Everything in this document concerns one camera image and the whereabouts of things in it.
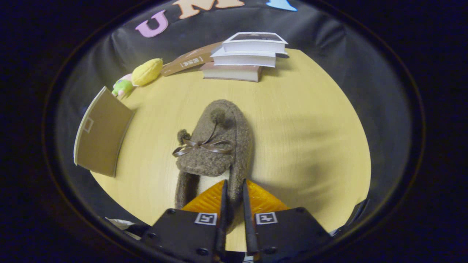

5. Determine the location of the black backdrop cloth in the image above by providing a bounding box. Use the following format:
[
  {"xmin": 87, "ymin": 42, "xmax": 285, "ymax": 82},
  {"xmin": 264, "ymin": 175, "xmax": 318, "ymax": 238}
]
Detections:
[{"xmin": 55, "ymin": 0, "xmax": 414, "ymax": 229}]

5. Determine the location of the brown book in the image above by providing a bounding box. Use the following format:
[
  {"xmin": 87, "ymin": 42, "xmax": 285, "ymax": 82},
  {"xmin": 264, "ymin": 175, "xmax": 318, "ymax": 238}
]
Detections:
[{"xmin": 161, "ymin": 41, "xmax": 224, "ymax": 77}]

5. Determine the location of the yellow plush ball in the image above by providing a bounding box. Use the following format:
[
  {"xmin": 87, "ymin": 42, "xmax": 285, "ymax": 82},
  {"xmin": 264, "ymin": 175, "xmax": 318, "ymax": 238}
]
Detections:
[{"xmin": 131, "ymin": 58, "xmax": 164, "ymax": 87}]

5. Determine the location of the thick white book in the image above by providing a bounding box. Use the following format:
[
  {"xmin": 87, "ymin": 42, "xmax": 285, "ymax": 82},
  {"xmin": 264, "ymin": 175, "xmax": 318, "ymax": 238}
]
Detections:
[{"xmin": 210, "ymin": 47, "xmax": 290, "ymax": 68}]

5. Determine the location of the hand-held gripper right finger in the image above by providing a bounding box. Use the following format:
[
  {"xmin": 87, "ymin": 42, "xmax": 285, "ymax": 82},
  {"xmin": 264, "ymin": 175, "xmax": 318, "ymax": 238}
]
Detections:
[{"xmin": 242, "ymin": 179, "xmax": 333, "ymax": 260}]

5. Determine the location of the pink and green plush toy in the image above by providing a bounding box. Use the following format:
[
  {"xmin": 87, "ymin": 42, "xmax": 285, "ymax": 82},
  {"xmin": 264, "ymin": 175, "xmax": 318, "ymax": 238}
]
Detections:
[{"xmin": 112, "ymin": 73, "xmax": 134, "ymax": 100}]

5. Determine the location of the pale pink book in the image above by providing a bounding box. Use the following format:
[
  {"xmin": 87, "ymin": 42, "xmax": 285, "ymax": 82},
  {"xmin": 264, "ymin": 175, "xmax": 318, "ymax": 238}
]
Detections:
[{"xmin": 200, "ymin": 62, "xmax": 263, "ymax": 83}]

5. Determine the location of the white book with dark photo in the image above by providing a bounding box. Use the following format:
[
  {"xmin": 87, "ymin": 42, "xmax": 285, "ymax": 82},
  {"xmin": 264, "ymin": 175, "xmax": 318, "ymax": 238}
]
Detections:
[{"xmin": 222, "ymin": 32, "xmax": 289, "ymax": 54}]

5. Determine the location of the brown fuzzy shoe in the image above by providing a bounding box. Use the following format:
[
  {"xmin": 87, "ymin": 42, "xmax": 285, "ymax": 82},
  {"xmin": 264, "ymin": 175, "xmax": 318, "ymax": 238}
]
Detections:
[{"xmin": 172, "ymin": 99, "xmax": 254, "ymax": 234}]

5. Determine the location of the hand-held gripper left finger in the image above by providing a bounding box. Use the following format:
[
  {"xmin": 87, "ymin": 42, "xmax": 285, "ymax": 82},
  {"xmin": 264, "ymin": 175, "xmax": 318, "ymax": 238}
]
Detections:
[{"xmin": 141, "ymin": 180, "xmax": 229, "ymax": 263}]

